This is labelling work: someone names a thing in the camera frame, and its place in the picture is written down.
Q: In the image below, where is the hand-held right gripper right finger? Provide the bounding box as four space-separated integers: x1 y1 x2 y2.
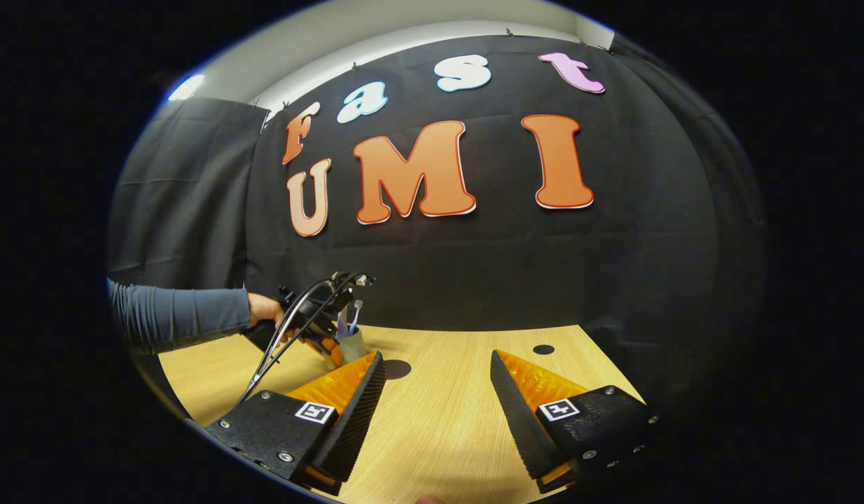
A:
489 349 660 495

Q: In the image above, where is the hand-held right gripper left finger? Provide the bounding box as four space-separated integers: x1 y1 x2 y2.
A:
207 350 388 496

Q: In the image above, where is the pale green cup wooden handle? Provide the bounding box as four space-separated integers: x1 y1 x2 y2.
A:
336 325 368 365

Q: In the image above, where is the wooden desktop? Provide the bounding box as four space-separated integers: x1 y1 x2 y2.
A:
158 324 646 504

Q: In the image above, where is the black backdrop cloth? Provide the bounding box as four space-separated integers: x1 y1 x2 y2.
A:
244 35 720 365

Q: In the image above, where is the dark side cloth panel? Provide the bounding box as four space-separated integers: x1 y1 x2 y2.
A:
106 97 272 291
607 31 769 421

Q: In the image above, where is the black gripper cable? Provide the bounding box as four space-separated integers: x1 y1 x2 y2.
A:
238 274 371 408

